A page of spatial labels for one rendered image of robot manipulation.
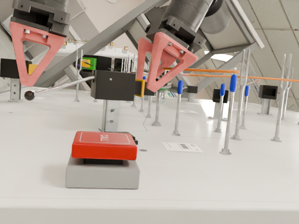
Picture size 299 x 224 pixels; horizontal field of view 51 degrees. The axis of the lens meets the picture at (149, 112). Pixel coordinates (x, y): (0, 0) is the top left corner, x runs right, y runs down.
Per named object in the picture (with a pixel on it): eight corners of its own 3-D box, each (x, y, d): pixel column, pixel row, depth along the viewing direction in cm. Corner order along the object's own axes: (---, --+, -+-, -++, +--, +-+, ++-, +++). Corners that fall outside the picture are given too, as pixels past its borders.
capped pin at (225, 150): (216, 152, 39) (226, 66, 38) (223, 151, 40) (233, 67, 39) (227, 155, 38) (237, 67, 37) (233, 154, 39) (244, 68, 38)
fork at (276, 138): (284, 142, 51) (296, 54, 49) (274, 142, 50) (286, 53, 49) (277, 139, 53) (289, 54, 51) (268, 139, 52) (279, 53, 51)
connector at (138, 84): (118, 92, 47) (119, 78, 47) (146, 94, 50) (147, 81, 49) (125, 94, 45) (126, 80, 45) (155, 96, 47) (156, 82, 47)
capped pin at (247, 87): (241, 129, 61) (247, 85, 60) (236, 127, 63) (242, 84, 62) (248, 129, 62) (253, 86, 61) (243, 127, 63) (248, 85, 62)
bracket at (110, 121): (98, 129, 48) (100, 97, 48) (113, 129, 49) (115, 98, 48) (104, 135, 44) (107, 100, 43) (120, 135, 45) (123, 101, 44)
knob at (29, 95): (24, 99, 43) (24, 89, 42) (34, 100, 43) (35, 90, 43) (23, 101, 41) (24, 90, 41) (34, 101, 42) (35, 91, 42)
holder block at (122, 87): (90, 96, 47) (91, 69, 46) (126, 98, 49) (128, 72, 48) (94, 99, 43) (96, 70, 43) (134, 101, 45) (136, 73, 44)
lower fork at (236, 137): (244, 140, 49) (255, 49, 47) (233, 140, 49) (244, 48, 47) (238, 138, 51) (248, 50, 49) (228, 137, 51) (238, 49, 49)
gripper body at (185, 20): (172, 55, 54) (192, 18, 54) (201, 52, 44) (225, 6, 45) (141, 34, 52) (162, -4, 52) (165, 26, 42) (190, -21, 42)
